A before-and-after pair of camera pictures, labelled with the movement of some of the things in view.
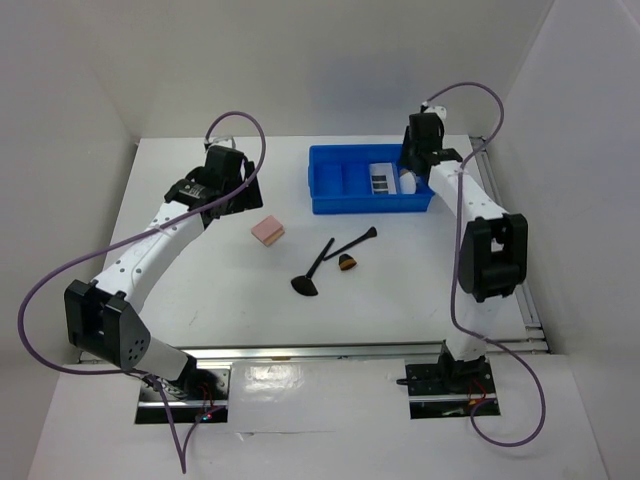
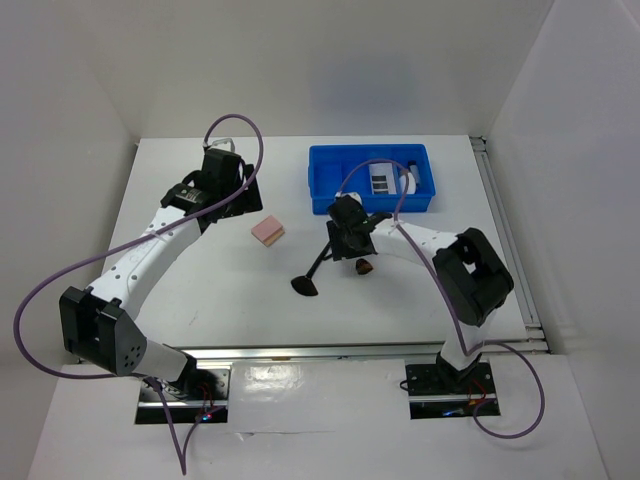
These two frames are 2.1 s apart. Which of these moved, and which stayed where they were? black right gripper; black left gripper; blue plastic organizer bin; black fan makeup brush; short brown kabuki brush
Moved: short brown kabuki brush; black right gripper
Stayed: black left gripper; blue plastic organizer bin; black fan makeup brush
